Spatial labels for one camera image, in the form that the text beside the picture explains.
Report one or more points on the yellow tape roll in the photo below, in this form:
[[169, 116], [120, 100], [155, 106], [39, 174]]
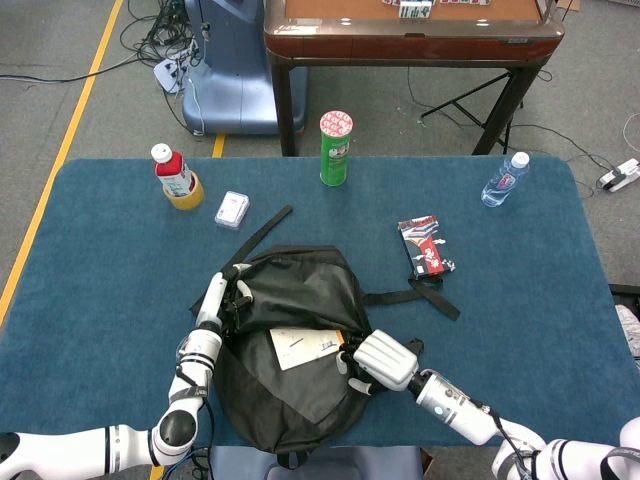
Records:
[[192, 200]]

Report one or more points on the black red card box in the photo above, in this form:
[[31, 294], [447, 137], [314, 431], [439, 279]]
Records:
[[425, 247]]

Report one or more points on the green chip can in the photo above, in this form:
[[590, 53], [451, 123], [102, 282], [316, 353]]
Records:
[[336, 160]]

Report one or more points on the upright bamboo mahjong tiles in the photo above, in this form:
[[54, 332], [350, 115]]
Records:
[[415, 10]]

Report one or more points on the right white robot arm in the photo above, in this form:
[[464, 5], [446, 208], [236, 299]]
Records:
[[450, 400]]

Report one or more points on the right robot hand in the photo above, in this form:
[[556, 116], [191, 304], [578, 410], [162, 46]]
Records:
[[385, 360]]

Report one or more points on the white power strip black plug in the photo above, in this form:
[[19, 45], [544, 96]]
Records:
[[622, 175]]

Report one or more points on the brown mahjong table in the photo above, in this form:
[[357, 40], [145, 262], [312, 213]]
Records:
[[400, 45]]

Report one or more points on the black fabric backpack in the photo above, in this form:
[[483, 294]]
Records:
[[300, 300]]

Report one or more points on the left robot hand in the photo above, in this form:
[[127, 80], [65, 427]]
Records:
[[210, 300]]

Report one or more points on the blue robot stand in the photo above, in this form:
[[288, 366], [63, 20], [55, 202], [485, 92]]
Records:
[[225, 90]]

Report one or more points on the clear water bottle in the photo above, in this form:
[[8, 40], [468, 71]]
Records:
[[502, 182]]

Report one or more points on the white-faced mahjong tile row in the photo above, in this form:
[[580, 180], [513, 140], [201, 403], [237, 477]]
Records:
[[465, 2]]

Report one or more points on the blue felt tablecloth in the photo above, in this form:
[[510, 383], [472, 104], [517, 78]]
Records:
[[100, 275]]

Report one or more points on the grey robot torso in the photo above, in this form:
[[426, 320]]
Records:
[[350, 462]]

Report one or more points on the white power strip with plugs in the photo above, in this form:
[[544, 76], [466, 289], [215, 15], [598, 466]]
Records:
[[167, 75]]

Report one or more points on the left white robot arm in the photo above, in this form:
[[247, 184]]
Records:
[[75, 445]]

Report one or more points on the red drink bottle white cap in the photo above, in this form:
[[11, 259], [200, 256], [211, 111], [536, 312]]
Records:
[[172, 172]]

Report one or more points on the white paperback book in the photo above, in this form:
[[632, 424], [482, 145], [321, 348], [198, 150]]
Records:
[[300, 347]]

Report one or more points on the white sneaker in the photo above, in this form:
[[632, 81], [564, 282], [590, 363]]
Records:
[[630, 330]]

